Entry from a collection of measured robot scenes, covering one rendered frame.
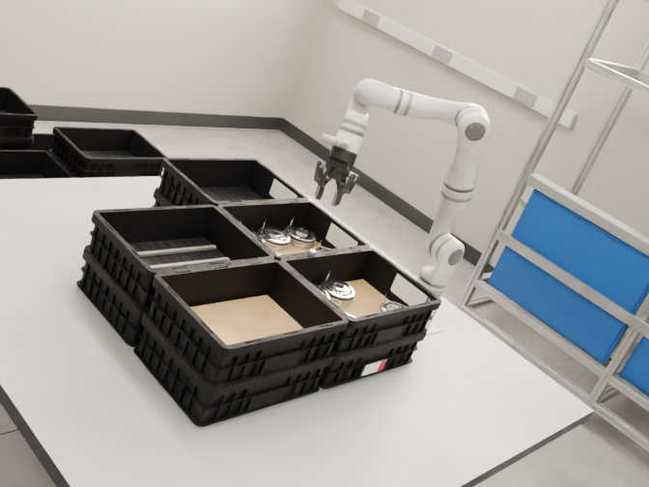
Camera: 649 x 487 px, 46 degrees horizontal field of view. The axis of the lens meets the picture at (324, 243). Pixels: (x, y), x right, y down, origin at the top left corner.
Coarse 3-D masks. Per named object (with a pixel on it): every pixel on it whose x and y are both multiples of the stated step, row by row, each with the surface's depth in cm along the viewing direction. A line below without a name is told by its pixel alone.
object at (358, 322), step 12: (336, 252) 223; (348, 252) 226; (360, 252) 230; (288, 264) 206; (300, 276) 202; (408, 276) 226; (312, 288) 199; (420, 288) 223; (384, 312) 201; (396, 312) 203; (408, 312) 208; (420, 312) 213; (348, 324) 191; (360, 324) 194; (372, 324) 198
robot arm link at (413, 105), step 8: (408, 96) 211; (416, 96) 212; (424, 96) 214; (400, 104) 211; (408, 104) 211; (416, 104) 212; (424, 104) 212; (432, 104) 214; (440, 104) 215; (448, 104) 216; (456, 104) 217; (464, 104) 217; (472, 104) 216; (400, 112) 213; (408, 112) 212; (416, 112) 212; (424, 112) 213; (432, 112) 215; (440, 112) 216; (448, 112) 217; (456, 112) 217; (440, 120) 220; (448, 120) 219
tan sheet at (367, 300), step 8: (360, 280) 236; (360, 288) 231; (368, 288) 233; (360, 296) 227; (368, 296) 228; (376, 296) 230; (352, 304) 220; (360, 304) 222; (368, 304) 224; (376, 304) 225; (352, 312) 216; (360, 312) 218; (368, 312) 219; (376, 312) 221
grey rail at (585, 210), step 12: (528, 180) 382; (540, 180) 379; (552, 192) 374; (564, 192) 373; (564, 204) 370; (576, 204) 366; (588, 204) 370; (588, 216) 362; (600, 216) 358; (612, 228) 355; (624, 228) 353; (624, 240) 352; (636, 240) 348; (648, 240) 350; (648, 252) 345
